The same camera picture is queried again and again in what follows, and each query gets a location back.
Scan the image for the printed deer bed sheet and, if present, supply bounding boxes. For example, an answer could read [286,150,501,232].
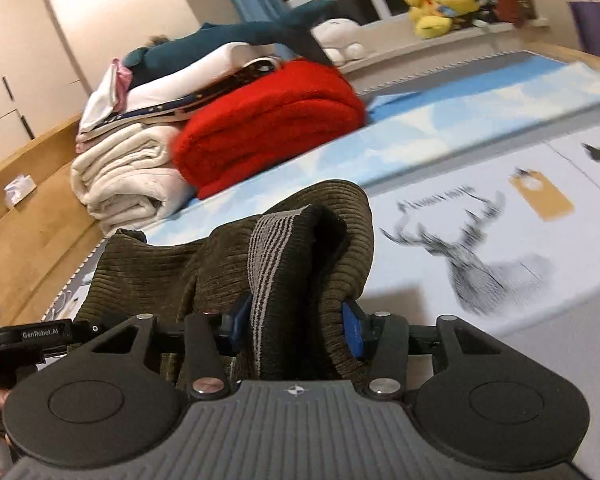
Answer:
[42,119,600,480]

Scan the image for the teal shark plush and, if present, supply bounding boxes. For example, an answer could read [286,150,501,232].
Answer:
[122,0,335,88]

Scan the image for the folded white quilt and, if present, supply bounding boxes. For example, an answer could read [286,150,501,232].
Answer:
[70,122,195,237]

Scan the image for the white plush toy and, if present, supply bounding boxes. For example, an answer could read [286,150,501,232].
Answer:
[312,18,367,67]

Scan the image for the folded red blanket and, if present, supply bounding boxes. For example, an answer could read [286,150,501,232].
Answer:
[171,60,366,200]

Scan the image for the folded white clothes stack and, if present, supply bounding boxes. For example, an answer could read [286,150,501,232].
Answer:
[76,42,282,154]

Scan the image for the olive corduroy pants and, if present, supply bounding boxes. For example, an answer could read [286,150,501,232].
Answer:
[76,180,374,384]

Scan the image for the wooden bed frame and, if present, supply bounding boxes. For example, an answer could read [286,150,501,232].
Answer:
[0,117,102,325]

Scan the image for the tissue pack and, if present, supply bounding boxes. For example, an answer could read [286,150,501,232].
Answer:
[4,174,36,209]

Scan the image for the yellow plush toy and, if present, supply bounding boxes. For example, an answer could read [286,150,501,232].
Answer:
[404,0,481,40]

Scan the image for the light blue patterned blanket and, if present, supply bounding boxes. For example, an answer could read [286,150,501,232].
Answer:
[145,51,600,245]

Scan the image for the purple box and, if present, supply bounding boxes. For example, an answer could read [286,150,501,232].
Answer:
[568,0,600,58]

